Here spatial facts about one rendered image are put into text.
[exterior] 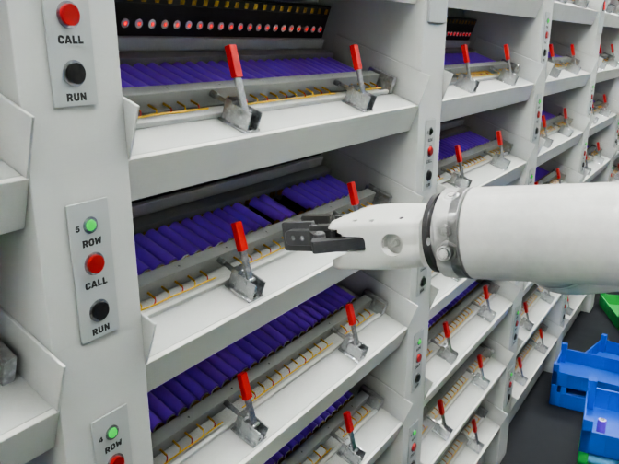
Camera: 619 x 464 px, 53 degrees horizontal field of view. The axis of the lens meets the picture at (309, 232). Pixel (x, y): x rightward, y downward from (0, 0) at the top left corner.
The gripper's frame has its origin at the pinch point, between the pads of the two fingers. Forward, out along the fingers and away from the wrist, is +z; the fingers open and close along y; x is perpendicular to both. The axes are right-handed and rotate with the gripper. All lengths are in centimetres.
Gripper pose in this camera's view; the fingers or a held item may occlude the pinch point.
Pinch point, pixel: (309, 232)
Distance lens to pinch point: 68.0
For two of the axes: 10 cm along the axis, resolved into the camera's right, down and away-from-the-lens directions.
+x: -1.3, -9.7, -1.9
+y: 5.6, -2.3, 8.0
